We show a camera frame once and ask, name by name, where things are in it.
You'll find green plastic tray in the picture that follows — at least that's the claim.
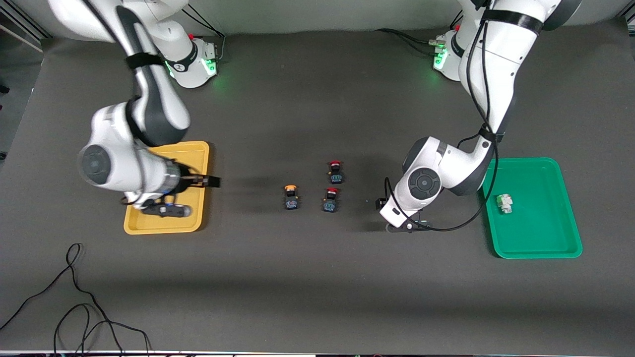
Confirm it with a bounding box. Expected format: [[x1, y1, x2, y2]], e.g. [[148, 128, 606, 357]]
[[479, 157, 583, 259]]

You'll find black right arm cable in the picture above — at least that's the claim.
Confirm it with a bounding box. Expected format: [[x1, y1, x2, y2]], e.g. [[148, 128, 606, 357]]
[[82, 0, 149, 206]]

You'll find black right base cable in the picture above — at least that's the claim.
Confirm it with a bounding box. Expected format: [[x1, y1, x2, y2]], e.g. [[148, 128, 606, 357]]
[[186, 5, 226, 62]]

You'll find yellow plastic tray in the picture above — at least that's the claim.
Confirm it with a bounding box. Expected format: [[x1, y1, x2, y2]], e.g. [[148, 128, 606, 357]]
[[124, 141, 210, 235]]

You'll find black base cable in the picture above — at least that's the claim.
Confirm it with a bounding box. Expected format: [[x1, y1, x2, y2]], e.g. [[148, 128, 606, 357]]
[[186, 5, 226, 62], [375, 28, 440, 55]]

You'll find dark grey table mat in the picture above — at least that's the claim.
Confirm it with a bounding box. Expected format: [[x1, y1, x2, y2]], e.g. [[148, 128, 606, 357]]
[[0, 20, 635, 355]]

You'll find black left base cable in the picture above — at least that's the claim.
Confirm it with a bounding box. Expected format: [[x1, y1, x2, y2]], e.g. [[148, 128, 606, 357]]
[[375, 28, 440, 55]]

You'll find thin black table cable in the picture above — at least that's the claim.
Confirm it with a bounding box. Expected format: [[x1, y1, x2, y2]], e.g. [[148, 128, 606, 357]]
[[0, 243, 152, 355]]

